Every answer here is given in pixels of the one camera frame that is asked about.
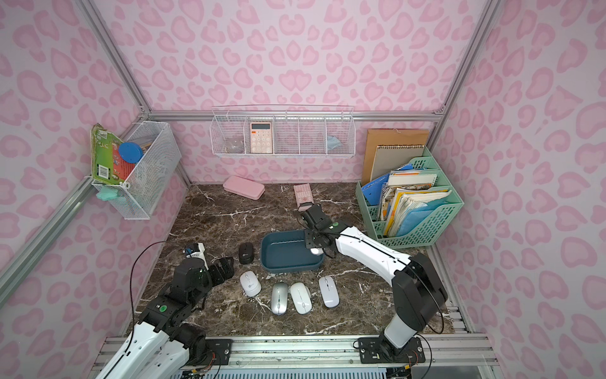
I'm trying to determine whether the aluminium front rail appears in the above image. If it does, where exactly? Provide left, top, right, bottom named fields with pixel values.
left=89, top=332, right=498, bottom=379

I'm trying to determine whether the white mesh side basket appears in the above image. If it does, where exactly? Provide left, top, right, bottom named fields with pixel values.
left=92, top=121, right=181, bottom=220

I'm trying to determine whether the light blue item in basket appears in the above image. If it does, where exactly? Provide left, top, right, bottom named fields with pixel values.
left=327, top=136, right=342, bottom=151

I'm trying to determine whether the stack of books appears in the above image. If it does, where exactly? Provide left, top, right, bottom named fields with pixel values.
left=379, top=170, right=452, bottom=238

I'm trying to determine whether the pink pencil case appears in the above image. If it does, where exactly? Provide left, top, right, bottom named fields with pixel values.
left=223, top=176, right=265, bottom=201

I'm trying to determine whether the pink calculator on table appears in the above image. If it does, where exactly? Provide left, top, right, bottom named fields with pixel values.
left=294, top=183, right=313, bottom=208

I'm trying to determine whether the brown clipboard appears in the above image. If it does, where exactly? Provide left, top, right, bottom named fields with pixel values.
left=361, top=129, right=429, bottom=184

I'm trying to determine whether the clear item in basket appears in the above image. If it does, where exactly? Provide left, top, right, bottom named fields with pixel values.
left=224, top=137, right=246, bottom=154

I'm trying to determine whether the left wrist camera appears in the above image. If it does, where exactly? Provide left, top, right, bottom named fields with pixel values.
left=183, top=243, right=208, bottom=270

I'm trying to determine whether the white slim mouse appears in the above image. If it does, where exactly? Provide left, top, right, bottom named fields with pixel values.
left=289, top=283, right=312, bottom=314

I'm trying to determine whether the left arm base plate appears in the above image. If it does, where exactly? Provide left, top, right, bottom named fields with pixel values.
left=187, top=338, right=234, bottom=367

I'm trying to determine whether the black mouse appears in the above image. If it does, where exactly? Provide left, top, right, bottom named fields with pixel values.
left=238, top=243, right=255, bottom=265

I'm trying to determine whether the silver grey mouse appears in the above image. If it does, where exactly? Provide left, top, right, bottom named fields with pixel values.
left=271, top=282, right=289, bottom=315

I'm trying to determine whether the white round mouse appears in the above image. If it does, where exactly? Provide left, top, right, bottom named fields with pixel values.
left=239, top=271, right=262, bottom=298

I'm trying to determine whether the mint green cloth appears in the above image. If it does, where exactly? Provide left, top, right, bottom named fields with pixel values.
left=96, top=186, right=128, bottom=205

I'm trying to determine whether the green file organizer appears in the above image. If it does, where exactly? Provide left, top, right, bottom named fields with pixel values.
left=355, top=148, right=463, bottom=250

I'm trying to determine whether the blue folder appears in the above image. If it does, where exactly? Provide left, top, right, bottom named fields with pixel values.
left=361, top=164, right=413, bottom=206

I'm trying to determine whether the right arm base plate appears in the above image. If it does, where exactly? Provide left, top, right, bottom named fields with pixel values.
left=352, top=336, right=426, bottom=365

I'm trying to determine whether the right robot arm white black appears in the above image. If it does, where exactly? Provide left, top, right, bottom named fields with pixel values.
left=299, top=205, right=448, bottom=355

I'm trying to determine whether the green packaged card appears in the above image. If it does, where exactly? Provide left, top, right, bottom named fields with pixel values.
left=91, top=123, right=122, bottom=185

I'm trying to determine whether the white wire wall basket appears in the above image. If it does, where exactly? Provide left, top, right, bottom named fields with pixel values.
left=210, top=105, right=357, bottom=157

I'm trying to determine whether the blue round disc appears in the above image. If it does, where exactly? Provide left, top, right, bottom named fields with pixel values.
left=118, top=142, right=144, bottom=164

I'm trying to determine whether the pink calculator in basket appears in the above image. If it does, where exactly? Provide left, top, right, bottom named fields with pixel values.
left=249, top=121, right=273, bottom=154

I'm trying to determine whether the dark teal storage box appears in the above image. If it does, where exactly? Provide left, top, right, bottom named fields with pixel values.
left=260, top=230, right=324, bottom=274

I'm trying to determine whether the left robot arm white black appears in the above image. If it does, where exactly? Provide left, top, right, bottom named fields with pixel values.
left=97, top=257, right=235, bottom=378

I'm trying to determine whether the spiral sketch pad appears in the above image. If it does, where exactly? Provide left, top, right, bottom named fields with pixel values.
left=369, top=145, right=425, bottom=181

